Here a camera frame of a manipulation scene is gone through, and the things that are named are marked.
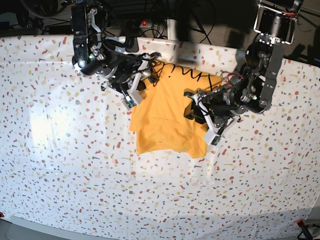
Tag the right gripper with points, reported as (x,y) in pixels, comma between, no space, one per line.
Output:
(128,77)

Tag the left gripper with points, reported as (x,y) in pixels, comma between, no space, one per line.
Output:
(217,108)

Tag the yellow T-shirt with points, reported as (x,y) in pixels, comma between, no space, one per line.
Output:
(159,121)

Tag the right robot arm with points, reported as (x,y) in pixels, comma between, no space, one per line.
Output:
(95,54)

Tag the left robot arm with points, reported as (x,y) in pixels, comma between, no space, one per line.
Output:
(255,83)

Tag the black table clamp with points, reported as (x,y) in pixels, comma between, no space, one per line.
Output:
(131,44)

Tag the black power strip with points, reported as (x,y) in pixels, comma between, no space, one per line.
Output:
(136,23)

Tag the terrazzo pattern table cloth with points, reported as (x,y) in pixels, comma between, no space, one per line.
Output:
(69,161)

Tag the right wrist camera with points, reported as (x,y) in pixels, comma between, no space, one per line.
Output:
(128,102)

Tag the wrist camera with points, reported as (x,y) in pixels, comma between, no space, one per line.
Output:
(211,138)
(128,102)

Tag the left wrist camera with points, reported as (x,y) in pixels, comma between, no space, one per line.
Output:
(211,138)

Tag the aluminium profile post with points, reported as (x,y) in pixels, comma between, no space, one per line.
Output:
(171,29)

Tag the red clamp handle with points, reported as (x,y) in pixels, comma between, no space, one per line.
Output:
(304,234)

